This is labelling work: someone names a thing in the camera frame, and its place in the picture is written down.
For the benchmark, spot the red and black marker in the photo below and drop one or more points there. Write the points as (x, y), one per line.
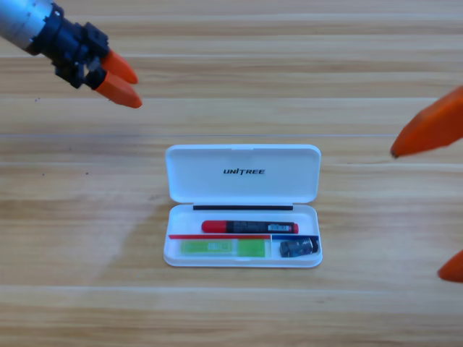
(249, 227)

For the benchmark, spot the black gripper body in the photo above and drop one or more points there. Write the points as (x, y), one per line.
(72, 50)

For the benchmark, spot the green and white pen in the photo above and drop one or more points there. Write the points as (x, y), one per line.
(224, 248)

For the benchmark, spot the white Unitree pencil case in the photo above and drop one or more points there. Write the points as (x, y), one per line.
(242, 188)

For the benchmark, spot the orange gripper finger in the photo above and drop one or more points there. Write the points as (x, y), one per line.
(454, 269)
(121, 68)
(117, 92)
(430, 126)

